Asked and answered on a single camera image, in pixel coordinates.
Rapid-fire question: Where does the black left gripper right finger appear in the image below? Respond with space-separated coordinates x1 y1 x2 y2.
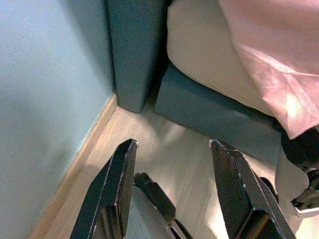
208 138 297 239

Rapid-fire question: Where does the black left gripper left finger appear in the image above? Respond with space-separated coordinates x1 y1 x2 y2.
69 138 139 239

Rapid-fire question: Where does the pink patterned pillow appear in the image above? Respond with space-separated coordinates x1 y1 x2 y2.
218 0 319 140

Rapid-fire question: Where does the beige skirting board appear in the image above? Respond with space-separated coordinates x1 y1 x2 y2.
27 93 119 239

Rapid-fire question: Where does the blue fabric headboard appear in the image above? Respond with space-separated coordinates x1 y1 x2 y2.
106 0 172 114

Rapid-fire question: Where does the white sheeted mattress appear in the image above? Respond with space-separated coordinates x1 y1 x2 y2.
166 0 282 120

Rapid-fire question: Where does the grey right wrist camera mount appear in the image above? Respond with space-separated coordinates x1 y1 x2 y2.
275 149 319 216

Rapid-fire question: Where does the blue fabric bed frame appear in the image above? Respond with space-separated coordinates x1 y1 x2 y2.
153 62 284 166

